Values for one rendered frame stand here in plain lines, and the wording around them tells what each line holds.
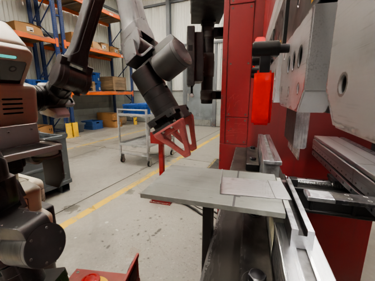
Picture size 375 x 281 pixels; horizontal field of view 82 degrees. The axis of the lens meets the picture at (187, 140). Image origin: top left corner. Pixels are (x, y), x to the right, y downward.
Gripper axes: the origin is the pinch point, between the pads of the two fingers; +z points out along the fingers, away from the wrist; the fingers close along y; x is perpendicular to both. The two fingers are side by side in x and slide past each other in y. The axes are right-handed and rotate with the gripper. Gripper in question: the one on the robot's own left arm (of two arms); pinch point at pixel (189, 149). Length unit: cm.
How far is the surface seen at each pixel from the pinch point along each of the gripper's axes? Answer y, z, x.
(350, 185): 30, 37, -29
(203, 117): 729, -14, 159
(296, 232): -12.9, 16.7, -12.4
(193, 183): -1.1, 6.7, 2.7
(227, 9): 85, -49, -28
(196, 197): -7.2, 7.8, 0.9
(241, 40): 85, -31, -26
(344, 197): -1.1, 21.3, -21.6
